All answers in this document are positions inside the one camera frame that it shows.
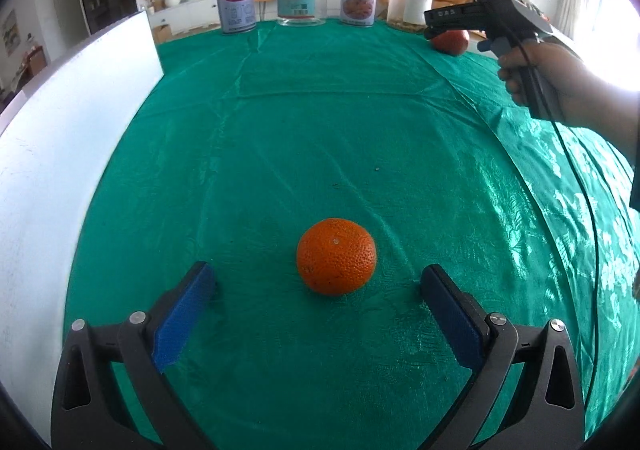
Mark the framed wall picture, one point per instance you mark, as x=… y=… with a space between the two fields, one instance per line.
x=10 y=33

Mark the person's right forearm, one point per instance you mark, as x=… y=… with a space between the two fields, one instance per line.
x=615 y=115

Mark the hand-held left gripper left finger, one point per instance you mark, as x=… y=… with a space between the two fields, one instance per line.
x=182 y=315

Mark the brown cardboard box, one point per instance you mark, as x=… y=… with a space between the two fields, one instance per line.
x=161 y=34

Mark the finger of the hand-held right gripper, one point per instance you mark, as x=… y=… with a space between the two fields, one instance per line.
x=433 y=33

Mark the white curtain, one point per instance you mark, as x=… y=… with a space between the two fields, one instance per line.
x=575 y=0

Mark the small tangerine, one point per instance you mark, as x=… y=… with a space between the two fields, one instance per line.
x=335 y=255

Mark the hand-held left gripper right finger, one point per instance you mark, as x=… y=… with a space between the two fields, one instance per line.
x=452 y=320

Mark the green tablecloth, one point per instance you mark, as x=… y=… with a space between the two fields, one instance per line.
x=325 y=130

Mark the white TV cabinet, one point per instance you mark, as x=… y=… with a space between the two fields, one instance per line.
x=195 y=15

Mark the person's right hand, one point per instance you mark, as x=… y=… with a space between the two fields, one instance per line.
x=560 y=75

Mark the clear jar black lid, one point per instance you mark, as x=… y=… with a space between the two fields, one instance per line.
x=407 y=3

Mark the red apple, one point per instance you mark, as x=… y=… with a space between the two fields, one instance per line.
x=452 y=44

